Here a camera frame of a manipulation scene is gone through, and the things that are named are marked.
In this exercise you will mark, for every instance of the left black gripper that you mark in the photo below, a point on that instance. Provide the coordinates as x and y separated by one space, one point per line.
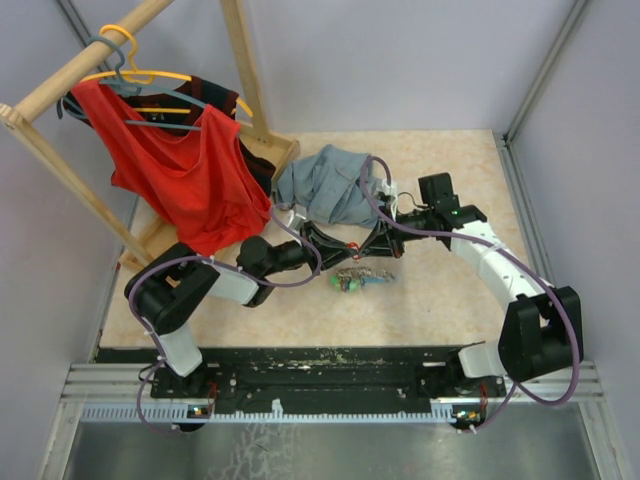
329 256

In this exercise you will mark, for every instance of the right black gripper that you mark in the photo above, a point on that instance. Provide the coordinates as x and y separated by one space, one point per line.
387 242

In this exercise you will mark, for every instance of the red key tag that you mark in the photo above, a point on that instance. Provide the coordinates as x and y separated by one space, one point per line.
354 247

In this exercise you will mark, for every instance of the bunch of keys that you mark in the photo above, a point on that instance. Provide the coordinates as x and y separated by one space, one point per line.
351 279

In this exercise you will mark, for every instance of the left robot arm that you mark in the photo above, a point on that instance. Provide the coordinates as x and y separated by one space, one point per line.
164 295

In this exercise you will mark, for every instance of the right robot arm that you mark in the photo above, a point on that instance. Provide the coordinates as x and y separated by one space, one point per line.
541 330

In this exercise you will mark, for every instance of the blue denim shirt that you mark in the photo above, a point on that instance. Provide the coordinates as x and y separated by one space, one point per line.
328 186

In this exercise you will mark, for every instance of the red tank top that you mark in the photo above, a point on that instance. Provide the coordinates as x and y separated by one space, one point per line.
194 180

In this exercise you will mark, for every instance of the wooden clothes rack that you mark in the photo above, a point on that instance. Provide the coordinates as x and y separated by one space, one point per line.
57 203

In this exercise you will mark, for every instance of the teal hanger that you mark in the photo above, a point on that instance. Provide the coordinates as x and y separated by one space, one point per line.
125 87

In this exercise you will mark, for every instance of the yellow hanger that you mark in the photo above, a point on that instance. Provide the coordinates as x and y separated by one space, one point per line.
138 80

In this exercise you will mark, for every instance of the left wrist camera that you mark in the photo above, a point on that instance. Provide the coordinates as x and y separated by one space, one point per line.
296 217

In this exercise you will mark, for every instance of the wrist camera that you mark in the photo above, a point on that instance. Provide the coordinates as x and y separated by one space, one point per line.
296 217
385 191

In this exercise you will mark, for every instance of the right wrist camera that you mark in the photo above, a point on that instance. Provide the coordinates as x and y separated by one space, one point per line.
385 191

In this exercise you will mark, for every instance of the right aluminium corner post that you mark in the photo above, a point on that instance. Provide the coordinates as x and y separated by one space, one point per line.
569 28

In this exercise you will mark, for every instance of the aluminium corner post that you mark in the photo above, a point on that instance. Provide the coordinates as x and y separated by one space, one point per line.
74 21
569 28

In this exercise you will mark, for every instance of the aluminium frame rail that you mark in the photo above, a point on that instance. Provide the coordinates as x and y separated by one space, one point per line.
112 392

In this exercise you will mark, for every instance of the left aluminium corner post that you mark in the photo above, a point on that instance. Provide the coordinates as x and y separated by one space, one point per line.
74 21

